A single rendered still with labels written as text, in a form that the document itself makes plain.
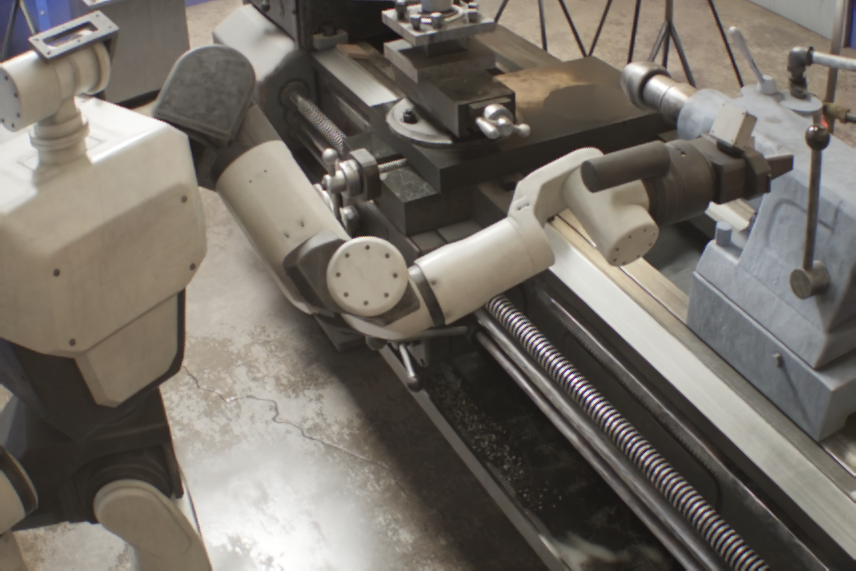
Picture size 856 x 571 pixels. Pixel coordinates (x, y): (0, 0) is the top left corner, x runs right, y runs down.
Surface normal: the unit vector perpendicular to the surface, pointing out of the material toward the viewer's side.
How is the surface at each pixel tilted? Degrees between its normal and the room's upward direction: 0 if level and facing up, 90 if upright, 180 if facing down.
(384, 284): 43
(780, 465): 36
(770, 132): 0
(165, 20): 90
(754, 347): 90
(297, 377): 0
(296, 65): 90
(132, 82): 90
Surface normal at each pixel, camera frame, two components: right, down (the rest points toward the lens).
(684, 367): -0.55, -0.51
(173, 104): 0.25, -0.40
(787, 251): -0.85, -0.03
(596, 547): -0.04, -0.83
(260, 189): 0.00, -0.24
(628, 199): 0.11, -0.62
